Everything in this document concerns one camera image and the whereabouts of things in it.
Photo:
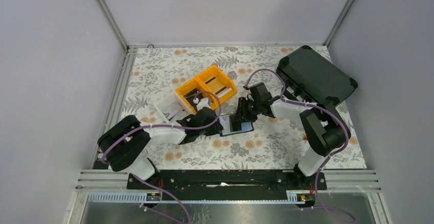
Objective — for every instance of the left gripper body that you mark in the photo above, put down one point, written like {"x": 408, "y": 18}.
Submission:
{"x": 212, "y": 130}

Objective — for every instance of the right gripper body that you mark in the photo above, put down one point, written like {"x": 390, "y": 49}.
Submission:
{"x": 248, "y": 109}

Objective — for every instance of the card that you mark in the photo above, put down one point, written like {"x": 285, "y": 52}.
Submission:
{"x": 218, "y": 87}
{"x": 235, "y": 122}

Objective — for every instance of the black leather card holder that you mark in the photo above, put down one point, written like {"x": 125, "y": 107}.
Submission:
{"x": 247, "y": 126}

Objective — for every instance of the orange bin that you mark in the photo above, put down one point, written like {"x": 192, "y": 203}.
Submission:
{"x": 214, "y": 71}
{"x": 192, "y": 89}

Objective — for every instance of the white plastic bin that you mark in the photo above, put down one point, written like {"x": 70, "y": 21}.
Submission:
{"x": 170, "y": 109}

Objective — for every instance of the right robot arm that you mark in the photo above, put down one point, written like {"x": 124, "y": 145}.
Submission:
{"x": 325, "y": 130}

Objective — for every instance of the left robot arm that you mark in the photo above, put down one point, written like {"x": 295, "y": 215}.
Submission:
{"x": 123, "y": 144}

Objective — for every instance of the floral table mat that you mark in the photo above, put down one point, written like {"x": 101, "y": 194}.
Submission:
{"x": 273, "y": 144}

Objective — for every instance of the black hard case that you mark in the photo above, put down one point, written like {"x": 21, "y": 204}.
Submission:
{"x": 310, "y": 77}

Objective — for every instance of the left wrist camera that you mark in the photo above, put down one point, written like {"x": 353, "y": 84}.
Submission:
{"x": 201, "y": 103}

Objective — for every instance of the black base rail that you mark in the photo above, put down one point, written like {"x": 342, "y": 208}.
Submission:
{"x": 261, "y": 180}

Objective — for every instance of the white slotted cable duct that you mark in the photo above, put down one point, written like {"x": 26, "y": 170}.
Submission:
{"x": 195, "y": 196}

